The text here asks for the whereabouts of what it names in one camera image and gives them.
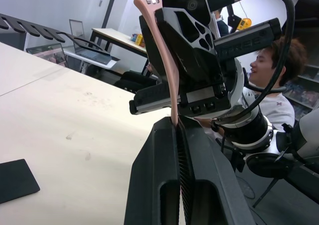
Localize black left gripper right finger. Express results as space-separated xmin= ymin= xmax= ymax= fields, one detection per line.
xmin=176 ymin=116 xmax=260 ymax=225

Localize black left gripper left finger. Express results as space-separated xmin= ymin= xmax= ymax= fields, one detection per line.
xmin=123 ymin=116 xmax=182 ymax=225

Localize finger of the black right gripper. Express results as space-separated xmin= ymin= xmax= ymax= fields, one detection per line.
xmin=154 ymin=6 xmax=223 ymax=84
xmin=139 ymin=12 xmax=175 ymax=80

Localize pink rubber watch strap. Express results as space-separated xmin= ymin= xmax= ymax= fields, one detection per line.
xmin=134 ymin=0 xmax=187 ymax=225

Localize black bent metal stand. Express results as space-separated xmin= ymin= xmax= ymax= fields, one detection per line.
xmin=0 ymin=158 xmax=41 ymax=205

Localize white table with black legs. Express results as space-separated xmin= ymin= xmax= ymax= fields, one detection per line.
xmin=90 ymin=27 xmax=150 ymax=74

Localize yellow round device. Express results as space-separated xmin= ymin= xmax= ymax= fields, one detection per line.
xmin=238 ymin=17 xmax=252 ymax=31

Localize open grey laptop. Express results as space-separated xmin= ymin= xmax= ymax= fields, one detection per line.
xmin=73 ymin=36 xmax=113 ymax=64

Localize seated person in white shirt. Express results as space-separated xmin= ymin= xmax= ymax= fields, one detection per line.
xmin=194 ymin=37 xmax=309 ymax=141

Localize framed white board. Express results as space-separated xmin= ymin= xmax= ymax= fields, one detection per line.
xmin=68 ymin=18 xmax=85 ymax=37

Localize storage shelf with boxes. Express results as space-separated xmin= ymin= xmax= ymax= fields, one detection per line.
xmin=283 ymin=62 xmax=319 ymax=122

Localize clear glass display box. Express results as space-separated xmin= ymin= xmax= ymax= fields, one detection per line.
xmin=25 ymin=42 xmax=69 ymax=68

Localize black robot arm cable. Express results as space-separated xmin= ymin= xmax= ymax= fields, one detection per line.
xmin=214 ymin=0 xmax=296 ymax=126

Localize black slotted strap stand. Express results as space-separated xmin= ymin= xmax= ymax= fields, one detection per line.
xmin=0 ymin=12 xmax=112 ymax=57

